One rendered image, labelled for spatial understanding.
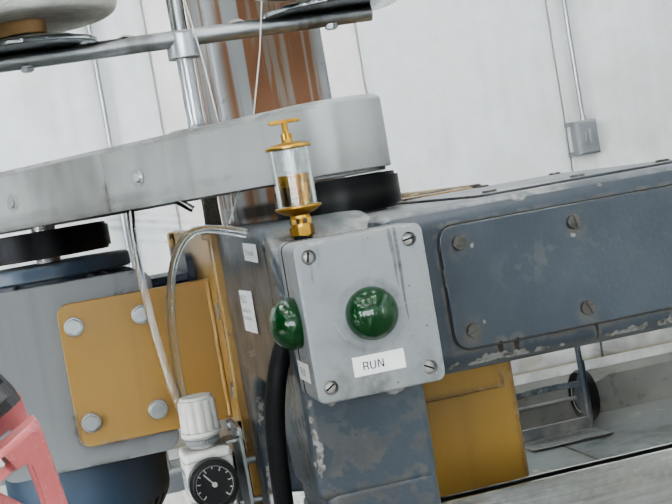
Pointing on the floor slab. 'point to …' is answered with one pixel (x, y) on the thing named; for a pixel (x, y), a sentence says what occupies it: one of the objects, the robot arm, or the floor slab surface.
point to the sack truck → (554, 434)
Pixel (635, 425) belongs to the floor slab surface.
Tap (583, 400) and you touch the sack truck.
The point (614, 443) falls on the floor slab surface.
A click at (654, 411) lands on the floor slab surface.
